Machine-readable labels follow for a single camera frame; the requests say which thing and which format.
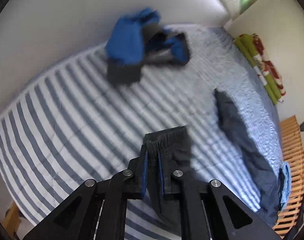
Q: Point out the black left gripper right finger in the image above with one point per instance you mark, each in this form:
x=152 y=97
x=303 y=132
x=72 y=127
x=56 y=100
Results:
x=209 y=210

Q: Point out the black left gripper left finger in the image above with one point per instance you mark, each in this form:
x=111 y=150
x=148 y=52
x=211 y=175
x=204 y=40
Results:
x=96 y=209

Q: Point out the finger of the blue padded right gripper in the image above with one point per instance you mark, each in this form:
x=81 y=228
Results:
x=165 y=47

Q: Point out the dark navy blue pants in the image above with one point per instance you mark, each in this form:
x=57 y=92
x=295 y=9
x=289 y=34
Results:
x=173 y=146

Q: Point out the light blue denim jeans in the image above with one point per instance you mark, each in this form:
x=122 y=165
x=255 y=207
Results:
x=285 y=184

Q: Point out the blue white striped bedspread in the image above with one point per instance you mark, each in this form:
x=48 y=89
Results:
x=70 y=124

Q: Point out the green red floral folded blanket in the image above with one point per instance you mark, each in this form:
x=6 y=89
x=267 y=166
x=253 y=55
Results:
x=254 y=51

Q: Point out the wooden slatted bed frame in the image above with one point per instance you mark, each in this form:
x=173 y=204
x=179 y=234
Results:
x=293 y=154

